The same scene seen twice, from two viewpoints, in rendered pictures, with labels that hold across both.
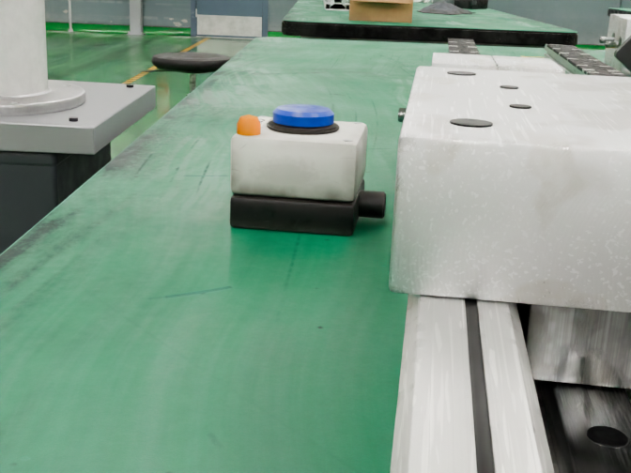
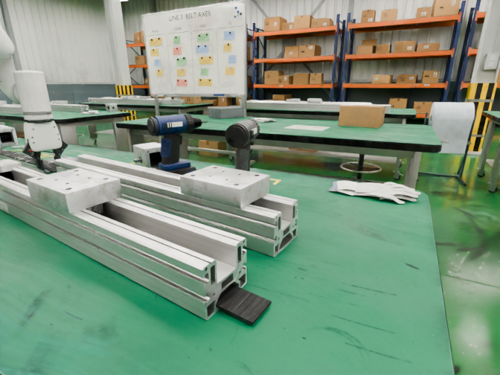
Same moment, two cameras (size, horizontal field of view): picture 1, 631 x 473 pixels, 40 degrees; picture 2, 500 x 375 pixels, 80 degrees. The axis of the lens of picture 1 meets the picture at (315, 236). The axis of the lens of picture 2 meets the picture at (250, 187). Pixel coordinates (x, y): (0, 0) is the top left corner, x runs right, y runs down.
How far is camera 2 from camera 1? 0.45 m
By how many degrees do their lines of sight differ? 60
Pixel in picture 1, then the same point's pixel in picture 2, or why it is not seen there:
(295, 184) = not seen: outside the picture
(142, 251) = not seen: outside the picture
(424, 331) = (80, 215)
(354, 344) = (30, 237)
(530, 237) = (85, 199)
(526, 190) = (82, 194)
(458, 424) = (97, 219)
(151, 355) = not seen: outside the picture
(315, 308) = (10, 236)
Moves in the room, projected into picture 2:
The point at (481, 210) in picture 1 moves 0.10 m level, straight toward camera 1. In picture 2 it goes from (78, 199) to (106, 212)
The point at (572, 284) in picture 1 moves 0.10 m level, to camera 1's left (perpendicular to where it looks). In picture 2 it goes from (91, 203) to (38, 224)
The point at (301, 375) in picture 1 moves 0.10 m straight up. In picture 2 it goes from (27, 245) to (15, 199)
